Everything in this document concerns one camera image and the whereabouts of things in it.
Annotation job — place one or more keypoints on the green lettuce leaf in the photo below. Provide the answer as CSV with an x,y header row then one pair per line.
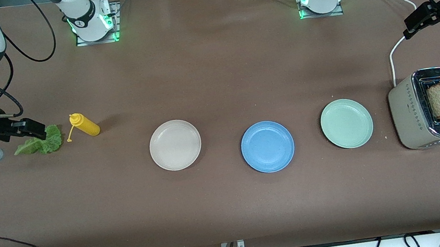
x,y
50,143

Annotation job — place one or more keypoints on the yellow mustard squeeze bottle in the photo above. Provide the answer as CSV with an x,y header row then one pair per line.
x,y
87,126

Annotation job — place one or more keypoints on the green round plate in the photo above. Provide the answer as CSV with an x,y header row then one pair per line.
x,y
347,123

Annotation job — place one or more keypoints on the beige round plate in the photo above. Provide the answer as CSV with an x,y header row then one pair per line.
x,y
175,144

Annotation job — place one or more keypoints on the blue round plate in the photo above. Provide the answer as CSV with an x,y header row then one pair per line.
x,y
267,147

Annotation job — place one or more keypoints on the silver beige toaster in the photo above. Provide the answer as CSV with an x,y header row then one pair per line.
x,y
410,114

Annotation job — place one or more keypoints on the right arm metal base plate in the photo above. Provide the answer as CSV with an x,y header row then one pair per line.
x,y
118,21

